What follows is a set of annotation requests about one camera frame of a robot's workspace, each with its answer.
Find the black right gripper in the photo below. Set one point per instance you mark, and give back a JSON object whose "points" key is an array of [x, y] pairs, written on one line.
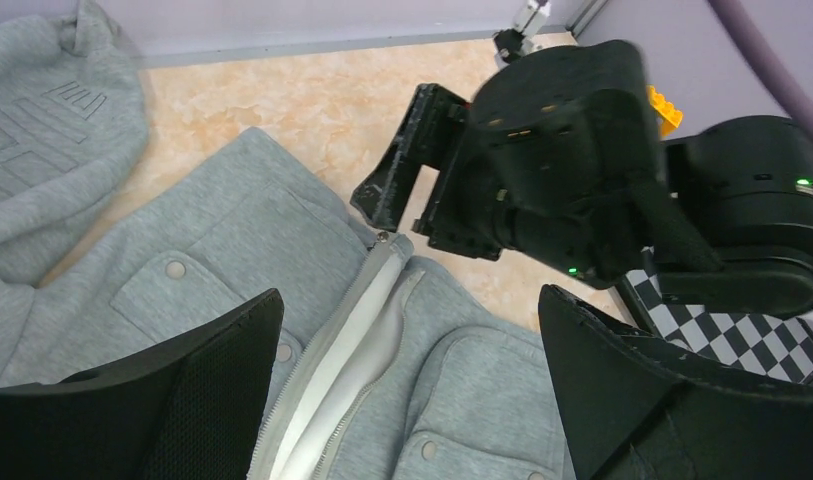
{"points": [[548, 159]]}

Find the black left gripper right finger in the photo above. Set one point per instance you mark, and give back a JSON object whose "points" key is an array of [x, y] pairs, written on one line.
{"points": [[634, 406]]}

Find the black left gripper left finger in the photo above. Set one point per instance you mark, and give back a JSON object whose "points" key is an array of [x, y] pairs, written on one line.
{"points": [[187, 408]]}

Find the grey zip-up jacket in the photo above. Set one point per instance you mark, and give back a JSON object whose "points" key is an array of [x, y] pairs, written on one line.
{"points": [[386, 366]]}

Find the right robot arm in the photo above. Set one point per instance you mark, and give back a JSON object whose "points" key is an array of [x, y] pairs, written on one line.
{"points": [[731, 222]]}

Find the black white checkerboard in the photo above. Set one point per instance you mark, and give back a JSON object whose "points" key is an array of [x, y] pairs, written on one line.
{"points": [[761, 344]]}

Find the yellow red toy block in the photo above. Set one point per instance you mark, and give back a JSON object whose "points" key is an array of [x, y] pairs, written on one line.
{"points": [[669, 117]]}

